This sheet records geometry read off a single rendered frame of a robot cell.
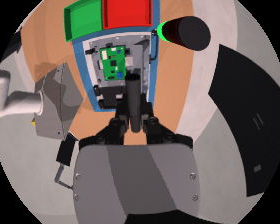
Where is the green circuit board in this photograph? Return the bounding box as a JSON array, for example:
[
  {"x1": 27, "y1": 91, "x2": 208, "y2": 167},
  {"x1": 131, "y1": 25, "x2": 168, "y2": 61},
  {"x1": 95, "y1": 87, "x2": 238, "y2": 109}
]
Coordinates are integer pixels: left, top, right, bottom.
[{"x1": 100, "y1": 46, "x2": 126, "y2": 80}]

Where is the green bin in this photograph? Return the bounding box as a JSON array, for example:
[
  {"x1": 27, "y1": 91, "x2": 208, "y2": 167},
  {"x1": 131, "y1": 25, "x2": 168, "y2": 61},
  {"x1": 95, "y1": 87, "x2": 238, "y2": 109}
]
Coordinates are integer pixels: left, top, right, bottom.
[{"x1": 63, "y1": 0, "x2": 106, "y2": 42}]

